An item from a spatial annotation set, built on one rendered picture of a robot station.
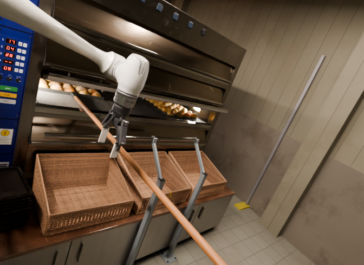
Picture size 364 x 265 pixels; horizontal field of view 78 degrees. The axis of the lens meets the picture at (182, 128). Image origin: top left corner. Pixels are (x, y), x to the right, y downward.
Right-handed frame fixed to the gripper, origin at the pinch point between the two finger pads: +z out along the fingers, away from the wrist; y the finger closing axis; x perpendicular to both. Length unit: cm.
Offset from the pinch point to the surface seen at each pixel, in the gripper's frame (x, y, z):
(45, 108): -8, -73, 12
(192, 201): 107, -18, 55
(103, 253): 38, -21, 94
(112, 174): 49, -61, 54
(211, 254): 18, 56, 10
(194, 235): 18, 47, 10
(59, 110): 0, -74, 13
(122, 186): 49, -43, 54
